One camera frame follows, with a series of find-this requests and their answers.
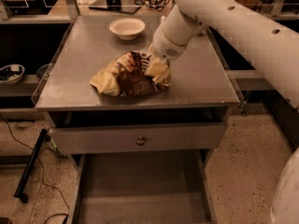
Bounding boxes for grey drawer cabinet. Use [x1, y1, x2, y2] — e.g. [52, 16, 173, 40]
[31, 14, 245, 224]

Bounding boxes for white bowl with items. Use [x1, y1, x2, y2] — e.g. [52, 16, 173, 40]
[0, 64, 25, 84]

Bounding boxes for grey open middle drawer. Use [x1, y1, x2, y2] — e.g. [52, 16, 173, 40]
[67, 150, 218, 224]

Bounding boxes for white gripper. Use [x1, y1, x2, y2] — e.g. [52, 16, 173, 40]
[145, 23, 191, 85]

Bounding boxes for black floor cable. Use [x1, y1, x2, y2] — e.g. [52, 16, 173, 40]
[0, 113, 71, 224]

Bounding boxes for brown chip bag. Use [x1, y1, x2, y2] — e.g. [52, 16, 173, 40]
[90, 50, 170, 97]

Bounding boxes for black monitor stand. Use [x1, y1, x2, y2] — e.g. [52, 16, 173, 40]
[89, 0, 141, 14]

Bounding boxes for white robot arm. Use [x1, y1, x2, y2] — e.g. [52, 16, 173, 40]
[151, 0, 299, 109]

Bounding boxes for dark round bowl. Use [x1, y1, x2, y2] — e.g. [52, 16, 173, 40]
[36, 63, 52, 79]

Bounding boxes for round metal drawer knob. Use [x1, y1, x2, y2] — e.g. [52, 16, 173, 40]
[136, 136, 147, 146]

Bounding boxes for grey top drawer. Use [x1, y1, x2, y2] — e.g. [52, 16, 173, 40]
[50, 123, 227, 154]

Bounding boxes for white paper bowl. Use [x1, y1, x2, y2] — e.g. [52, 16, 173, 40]
[109, 18, 145, 40]

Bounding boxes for black bar on floor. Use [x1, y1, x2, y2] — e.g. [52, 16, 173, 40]
[14, 129, 48, 203]

